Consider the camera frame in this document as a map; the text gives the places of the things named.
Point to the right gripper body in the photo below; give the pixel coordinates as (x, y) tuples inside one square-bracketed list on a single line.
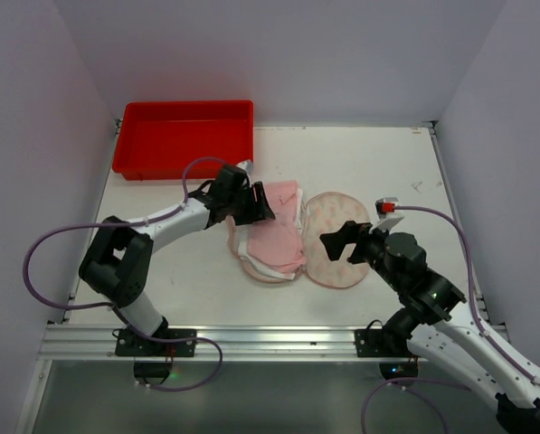
[(357, 244)]

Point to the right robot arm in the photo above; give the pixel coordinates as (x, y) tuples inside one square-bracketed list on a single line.
[(437, 322)]

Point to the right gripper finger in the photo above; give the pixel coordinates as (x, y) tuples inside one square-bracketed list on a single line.
[(349, 233), (356, 259)]

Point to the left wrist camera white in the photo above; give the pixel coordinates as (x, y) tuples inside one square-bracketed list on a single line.
[(247, 166)]

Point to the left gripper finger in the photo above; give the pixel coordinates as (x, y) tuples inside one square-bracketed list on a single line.
[(256, 205), (243, 216)]

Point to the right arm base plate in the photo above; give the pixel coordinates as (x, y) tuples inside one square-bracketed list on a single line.
[(379, 343)]

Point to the floral mesh laundry bag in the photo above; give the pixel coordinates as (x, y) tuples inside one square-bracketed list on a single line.
[(304, 237)]

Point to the white bra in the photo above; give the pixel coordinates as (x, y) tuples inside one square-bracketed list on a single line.
[(238, 245)]

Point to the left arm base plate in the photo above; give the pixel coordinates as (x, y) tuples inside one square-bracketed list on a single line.
[(169, 342)]

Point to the pink bra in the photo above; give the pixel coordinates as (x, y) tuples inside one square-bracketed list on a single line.
[(277, 244)]

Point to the red plastic bin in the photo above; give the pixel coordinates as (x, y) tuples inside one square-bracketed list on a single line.
[(158, 140)]

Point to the aluminium front rail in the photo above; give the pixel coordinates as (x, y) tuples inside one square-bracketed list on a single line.
[(273, 344)]

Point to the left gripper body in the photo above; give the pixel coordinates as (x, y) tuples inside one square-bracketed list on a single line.
[(251, 202)]

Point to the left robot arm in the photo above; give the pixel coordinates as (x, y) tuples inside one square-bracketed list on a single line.
[(116, 264)]

